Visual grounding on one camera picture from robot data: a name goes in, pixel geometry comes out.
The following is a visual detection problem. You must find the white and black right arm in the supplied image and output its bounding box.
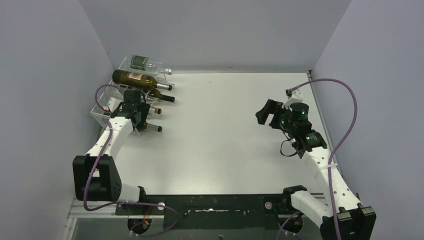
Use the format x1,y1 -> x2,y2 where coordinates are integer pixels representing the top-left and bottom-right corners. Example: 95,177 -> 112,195
255,99 -> 377,240

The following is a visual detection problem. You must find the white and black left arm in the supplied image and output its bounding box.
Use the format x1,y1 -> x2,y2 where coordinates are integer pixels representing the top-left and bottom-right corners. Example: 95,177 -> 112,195
72,89 -> 151,203

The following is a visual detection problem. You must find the olive bottle with black cap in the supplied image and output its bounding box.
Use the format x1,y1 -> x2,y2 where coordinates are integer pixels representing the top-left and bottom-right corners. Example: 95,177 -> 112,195
136,122 -> 163,133

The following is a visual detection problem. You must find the clear bottle with brown cap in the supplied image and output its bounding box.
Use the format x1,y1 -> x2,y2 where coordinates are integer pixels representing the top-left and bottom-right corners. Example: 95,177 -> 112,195
148,106 -> 162,115

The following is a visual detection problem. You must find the dark green wine bottle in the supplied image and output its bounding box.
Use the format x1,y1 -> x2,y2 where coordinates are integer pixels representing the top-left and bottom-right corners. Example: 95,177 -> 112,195
147,89 -> 176,103

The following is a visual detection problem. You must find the brown bottle with tan label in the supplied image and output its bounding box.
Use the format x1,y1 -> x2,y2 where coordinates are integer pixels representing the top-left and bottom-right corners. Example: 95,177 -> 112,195
112,69 -> 173,91

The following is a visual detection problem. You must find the clear bottle with dark label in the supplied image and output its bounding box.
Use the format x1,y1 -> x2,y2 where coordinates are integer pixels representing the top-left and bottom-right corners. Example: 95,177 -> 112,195
129,55 -> 173,75

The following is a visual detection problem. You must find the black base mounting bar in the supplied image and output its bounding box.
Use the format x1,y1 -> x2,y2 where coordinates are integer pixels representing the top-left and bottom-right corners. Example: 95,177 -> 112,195
115,193 -> 295,234

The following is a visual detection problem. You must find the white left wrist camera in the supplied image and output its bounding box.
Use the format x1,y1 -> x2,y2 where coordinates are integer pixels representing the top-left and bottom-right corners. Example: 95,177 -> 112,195
104,97 -> 122,115

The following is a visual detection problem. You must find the white wire wine rack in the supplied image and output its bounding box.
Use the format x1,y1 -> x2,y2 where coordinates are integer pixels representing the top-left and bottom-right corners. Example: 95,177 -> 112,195
90,54 -> 175,128

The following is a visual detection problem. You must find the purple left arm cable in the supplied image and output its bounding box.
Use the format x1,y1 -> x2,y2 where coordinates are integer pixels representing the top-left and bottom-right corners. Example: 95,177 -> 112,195
82,84 -> 181,238

